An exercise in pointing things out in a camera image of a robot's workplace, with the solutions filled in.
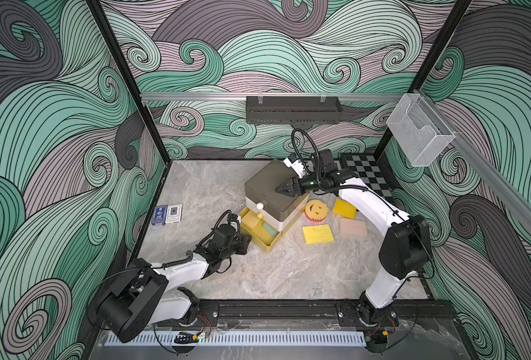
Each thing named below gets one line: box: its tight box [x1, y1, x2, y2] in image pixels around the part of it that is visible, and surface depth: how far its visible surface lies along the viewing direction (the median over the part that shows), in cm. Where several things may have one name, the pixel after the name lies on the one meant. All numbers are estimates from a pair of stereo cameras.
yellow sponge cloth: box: [302, 223, 335, 245], surface depth 94 cm
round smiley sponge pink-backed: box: [304, 199, 330, 222], surface depth 99 cm
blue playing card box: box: [151, 205, 168, 226], surface depth 98 cm
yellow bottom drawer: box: [237, 207, 283, 253], surface depth 94 cm
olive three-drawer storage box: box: [244, 159, 310, 234], surface depth 83 cm
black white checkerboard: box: [334, 153, 393, 198], surface depth 116 cm
